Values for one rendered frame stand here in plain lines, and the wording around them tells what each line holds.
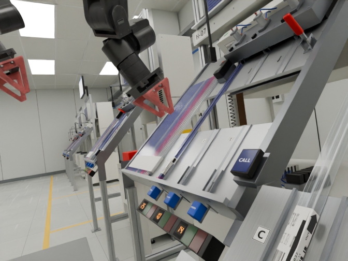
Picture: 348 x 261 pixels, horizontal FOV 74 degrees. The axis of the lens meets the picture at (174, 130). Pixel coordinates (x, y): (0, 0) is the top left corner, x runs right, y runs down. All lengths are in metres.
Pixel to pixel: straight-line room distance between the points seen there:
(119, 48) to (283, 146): 0.38
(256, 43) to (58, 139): 8.59
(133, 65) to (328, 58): 0.44
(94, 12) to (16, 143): 8.73
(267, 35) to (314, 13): 0.14
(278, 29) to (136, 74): 0.46
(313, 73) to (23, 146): 8.92
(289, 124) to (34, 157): 8.87
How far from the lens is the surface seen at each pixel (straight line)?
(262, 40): 0.83
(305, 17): 0.75
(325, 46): 0.65
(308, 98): 0.56
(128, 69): 0.52
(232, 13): 1.13
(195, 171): 0.57
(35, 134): 9.13
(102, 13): 0.50
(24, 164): 9.15
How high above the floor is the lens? 0.85
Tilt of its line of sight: 1 degrees up
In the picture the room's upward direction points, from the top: 7 degrees counter-clockwise
